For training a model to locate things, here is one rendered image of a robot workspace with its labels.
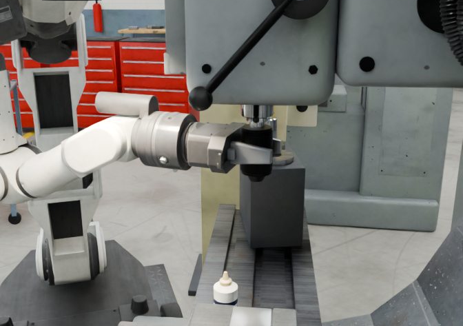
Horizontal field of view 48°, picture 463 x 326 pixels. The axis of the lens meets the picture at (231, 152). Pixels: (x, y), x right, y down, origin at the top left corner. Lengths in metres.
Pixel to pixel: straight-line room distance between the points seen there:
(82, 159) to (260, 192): 0.44
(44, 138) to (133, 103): 0.60
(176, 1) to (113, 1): 9.45
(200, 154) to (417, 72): 0.32
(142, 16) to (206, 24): 9.38
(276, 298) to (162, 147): 0.39
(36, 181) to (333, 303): 2.00
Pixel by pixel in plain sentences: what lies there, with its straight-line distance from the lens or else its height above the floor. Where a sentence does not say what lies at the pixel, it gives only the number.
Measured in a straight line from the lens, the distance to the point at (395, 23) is 0.64.
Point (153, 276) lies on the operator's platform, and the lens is 2.12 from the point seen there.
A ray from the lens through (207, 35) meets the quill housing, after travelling 0.65.
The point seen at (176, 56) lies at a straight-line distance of 0.74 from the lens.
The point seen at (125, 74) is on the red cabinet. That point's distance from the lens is 5.55.
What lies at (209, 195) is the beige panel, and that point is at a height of 0.48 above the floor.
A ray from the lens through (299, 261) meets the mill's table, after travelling 1.15.
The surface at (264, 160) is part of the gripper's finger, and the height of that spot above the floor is 1.22.
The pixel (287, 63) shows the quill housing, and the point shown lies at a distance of 0.65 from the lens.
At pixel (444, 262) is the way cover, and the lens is 1.02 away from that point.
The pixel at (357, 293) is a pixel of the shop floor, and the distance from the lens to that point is 2.83.
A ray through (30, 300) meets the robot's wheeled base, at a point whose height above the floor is 0.57.
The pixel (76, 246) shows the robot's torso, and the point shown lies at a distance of 1.60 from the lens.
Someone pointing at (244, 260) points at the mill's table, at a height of 0.90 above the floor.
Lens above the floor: 1.45
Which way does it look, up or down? 17 degrees down
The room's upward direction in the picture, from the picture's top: straight up
